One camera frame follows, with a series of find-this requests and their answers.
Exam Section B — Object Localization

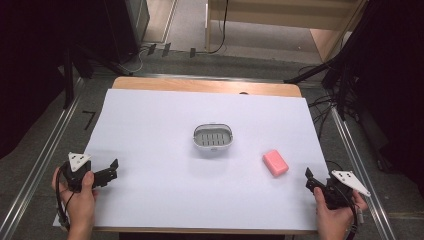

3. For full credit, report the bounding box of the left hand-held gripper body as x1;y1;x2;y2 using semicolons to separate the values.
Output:
61;152;103;194

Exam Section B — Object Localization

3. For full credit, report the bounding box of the white floor cable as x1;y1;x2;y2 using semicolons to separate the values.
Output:
117;46;151;75

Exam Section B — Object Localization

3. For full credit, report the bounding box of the black metal stand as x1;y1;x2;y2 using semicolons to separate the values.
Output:
283;0;378;122
61;43;134;110

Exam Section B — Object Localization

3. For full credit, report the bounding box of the bundle of black floor cables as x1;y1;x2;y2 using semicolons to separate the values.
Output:
298;64;336;139

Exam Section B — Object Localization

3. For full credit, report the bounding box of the pink soap bar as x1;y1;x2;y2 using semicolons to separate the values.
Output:
261;149;290;178

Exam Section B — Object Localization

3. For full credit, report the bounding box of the person's left hand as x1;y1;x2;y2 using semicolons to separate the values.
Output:
51;165;100;232

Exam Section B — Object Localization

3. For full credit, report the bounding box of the black hanging cable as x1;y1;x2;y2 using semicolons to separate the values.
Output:
207;0;231;55

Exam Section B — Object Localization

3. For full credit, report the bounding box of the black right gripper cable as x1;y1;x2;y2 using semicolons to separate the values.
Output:
324;160;365;240

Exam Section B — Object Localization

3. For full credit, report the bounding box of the person's right hand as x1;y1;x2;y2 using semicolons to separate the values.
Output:
313;186;369;235

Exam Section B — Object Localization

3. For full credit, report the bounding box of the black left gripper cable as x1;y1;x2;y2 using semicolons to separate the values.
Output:
54;165;76;232

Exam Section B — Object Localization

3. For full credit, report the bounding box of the wooden table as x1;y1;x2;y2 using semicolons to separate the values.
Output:
92;75;318;236

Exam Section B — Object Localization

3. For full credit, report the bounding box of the dark curtain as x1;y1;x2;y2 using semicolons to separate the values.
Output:
0;0;111;160
346;0;424;198

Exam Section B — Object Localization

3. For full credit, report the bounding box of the black cabinet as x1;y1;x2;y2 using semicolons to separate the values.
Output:
101;0;151;65

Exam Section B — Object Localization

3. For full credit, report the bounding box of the grey white soap dish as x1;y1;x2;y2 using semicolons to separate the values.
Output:
192;122;234;152

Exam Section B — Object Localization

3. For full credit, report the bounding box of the light wooden furniture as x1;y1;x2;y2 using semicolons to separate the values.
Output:
204;0;369;65

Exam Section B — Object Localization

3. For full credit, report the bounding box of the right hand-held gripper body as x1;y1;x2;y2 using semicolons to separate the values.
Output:
315;169;372;211

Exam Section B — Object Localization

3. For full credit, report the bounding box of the white paper sheet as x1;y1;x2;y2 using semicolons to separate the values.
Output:
52;87;332;232

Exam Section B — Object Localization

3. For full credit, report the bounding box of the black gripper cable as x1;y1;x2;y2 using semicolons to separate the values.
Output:
324;160;365;240
54;165;76;232

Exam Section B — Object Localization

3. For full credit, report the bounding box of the metal floor rail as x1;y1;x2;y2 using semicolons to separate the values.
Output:
0;77;85;240
329;105;398;240

